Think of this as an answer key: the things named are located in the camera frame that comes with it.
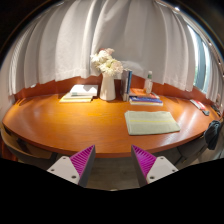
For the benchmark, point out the white and pink flowers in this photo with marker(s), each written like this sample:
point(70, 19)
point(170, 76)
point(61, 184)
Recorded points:
point(108, 63)

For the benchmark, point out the pale green towel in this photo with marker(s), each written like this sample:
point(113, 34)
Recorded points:
point(151, 122)

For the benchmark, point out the blue flat book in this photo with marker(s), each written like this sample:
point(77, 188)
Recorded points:
point(145, 99)

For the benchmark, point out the yellow-green flat book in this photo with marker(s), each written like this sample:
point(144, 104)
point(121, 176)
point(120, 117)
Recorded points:
point(75, 99)

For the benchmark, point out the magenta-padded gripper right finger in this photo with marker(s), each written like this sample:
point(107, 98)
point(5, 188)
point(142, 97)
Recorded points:
point(156, 168)

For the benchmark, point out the window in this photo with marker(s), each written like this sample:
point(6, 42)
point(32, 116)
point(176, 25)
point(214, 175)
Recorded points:
point(200, 63)

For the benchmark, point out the dark grey chair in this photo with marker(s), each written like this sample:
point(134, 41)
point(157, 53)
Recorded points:
point(30, 151)
point(191, 150)

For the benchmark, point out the small dark grey object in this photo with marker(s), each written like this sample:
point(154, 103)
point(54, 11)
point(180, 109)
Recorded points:
point(206, 112)

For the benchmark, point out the grey standing book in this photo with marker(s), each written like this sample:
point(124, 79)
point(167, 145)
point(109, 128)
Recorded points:
point(123, 85)

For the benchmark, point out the red and white booklet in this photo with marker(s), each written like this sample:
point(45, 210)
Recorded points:
point(198, 104)

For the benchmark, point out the white flat book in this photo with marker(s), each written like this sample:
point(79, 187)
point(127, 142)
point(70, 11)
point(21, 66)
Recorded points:
point(146, 104)

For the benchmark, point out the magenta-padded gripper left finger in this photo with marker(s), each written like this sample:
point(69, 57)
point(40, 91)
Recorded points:
point(66, 168)

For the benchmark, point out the clear bottle with green cap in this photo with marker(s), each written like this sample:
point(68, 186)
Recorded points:
point(148, 84)

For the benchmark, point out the black bag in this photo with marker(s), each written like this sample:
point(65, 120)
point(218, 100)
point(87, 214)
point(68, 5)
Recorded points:
point(213, 135)

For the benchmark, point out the orange book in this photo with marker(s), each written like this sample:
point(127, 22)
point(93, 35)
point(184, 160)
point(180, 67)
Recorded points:
point(138, 92)

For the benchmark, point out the white curtain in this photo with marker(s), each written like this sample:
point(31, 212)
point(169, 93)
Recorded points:
point(133, 36)

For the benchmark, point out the red book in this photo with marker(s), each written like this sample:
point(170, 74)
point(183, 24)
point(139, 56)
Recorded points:
point(155, 96)

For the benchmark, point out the white ceramic vase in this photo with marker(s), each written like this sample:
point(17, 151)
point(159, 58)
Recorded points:
point(107, 88)

